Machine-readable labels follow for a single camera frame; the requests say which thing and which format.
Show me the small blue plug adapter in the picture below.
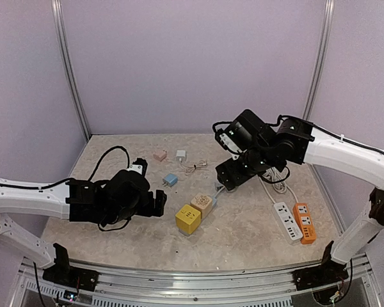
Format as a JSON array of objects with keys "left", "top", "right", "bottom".
[{"left": 163, "top": 173, "right": 178, "bottom": 187}]

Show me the blue power strip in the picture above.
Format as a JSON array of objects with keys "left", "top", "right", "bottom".
[{"left": 175, "top": 193, "right": 217, "bottom": 236}]

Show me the yellow cube socket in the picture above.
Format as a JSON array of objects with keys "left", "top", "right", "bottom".
[{"left": 175, "top": 204, "right": 201, "bottom": 235}]

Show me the beige cube socket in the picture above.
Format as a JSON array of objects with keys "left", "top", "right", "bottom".
[{"left": 190, "top": 193, "right": 213, "bottom": 219}]

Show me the white power strip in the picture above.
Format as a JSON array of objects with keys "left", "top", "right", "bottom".
[{"left": 272, "top": 202, "right": 303, "bottom": 245}]

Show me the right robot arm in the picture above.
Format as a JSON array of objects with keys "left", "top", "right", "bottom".
[{"left": 212, "top": 109, "right": 384, "bottom": 284}]

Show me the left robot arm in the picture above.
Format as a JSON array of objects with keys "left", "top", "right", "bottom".
[{"left": 0, "top": 158, "right": 167, "bottom": 285}]

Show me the pink plug adapter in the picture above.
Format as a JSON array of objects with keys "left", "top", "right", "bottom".
[{"left": 153, "top": 150, "right": 167, "bottom": 161}]

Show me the white usb charger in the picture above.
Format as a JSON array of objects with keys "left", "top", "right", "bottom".
[{"left": 175, "top": 150, "right": 187, "bottom": 162}]

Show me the orange power strip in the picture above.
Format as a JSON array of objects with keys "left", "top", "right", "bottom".
[{"left": 292, "top": 203, "right": 317, "bottom": 245}]

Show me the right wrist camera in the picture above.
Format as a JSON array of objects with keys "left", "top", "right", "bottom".
[{"left": 215, "top": 129, "right": 242, "bottom": 161}]

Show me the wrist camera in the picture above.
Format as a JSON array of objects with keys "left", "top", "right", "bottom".
[
  {"left": 215, "top": 129, "right": 242, "bottom": 161},
  {"left": 127, "top": 157, "right": 148, "bottom": 177}
]

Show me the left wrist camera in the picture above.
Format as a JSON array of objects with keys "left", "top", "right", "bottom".
[{"left": 127, "top": 157, "right": 148, "bottom": 177}]

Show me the pinkish white charging cable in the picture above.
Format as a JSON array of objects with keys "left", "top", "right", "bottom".
[{"left": 179, "top": 159, "right": 209, "bottom": 176}]

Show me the white power strip cable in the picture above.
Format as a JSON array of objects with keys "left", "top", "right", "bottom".
[{"left": 259, "top": 168, "right": 300, "bottom": 205}]

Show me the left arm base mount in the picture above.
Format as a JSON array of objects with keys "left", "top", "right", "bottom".
[{"left": 43, "top": 258, "right": 99, "bottom": 292}]

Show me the aluminium front rail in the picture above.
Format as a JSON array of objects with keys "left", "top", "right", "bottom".
[{"left": 5, "top": 254, "right": 384, "bottom": 306}]

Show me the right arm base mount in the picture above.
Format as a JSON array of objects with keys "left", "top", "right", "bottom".
[{"left": 292, "top": 255, "right": 349, "bottom": 290}]

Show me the right aluminium post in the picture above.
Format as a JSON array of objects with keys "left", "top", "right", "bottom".
[{"left": 302, "top": 0, "right": 335, "bottom": 120}]

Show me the aluminium post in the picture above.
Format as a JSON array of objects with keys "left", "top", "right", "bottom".
[
  {"left": 302, "top": 0, "right": 335, "bottom": 120},
  {"left": 51, "top": 0, "right": 92, "bottom": 142}
]

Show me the left aluminium post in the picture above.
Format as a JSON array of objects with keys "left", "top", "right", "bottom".
[{"left": 51, "top": 0, "right": 92, "bottom": 142}]

